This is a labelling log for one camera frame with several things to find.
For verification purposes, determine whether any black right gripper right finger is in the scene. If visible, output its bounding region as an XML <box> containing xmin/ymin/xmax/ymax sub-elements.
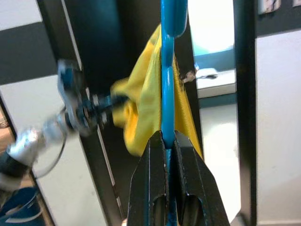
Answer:
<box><xmin>173</xmin><ymin>130</ymin><xmax>230</xmax><ymax>226</ymax></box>

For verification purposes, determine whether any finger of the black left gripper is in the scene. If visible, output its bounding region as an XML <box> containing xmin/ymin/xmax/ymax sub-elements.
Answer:
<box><xmin>103</xmin><ymin>93</ymin><xmax>129</xmax><ymax>108</ymax></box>

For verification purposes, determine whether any black metal clothes rack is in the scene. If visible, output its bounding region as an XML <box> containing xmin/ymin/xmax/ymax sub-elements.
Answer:
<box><xmin>235</xmin><ymin>0</ymin><xmax>257</xmax><ymax>226</ymax></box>

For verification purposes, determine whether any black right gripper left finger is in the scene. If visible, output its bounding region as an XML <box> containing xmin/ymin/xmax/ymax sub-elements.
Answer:
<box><xmin>127</xmin><ymin>130</ymin><xmax>170</xmax><ymax>226</ymax></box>

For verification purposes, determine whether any blue plastic hanger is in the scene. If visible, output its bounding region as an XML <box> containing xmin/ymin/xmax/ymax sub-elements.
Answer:
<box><xmin>159</xmin><ymin>0</ymin><xmax>189</xmax><ymax>226</ymax></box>

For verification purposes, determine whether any yellow garment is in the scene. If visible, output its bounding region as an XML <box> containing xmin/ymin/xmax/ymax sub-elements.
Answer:
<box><xmin>110</xmin><ymin>23</ymin><xmax>205</xmax><ymax>159</ymax></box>

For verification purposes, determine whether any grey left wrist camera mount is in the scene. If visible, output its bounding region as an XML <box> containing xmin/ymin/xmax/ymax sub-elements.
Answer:
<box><xmin>56</xmin><ymin>58</ymin><xmax>82</xmax><ymax>111</ymax></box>

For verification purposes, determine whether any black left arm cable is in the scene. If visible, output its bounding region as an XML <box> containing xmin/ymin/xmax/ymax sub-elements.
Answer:
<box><xmin>35</xmin><ymin>133</ymin><xmax>68</xmax><ymax>179</ymax></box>

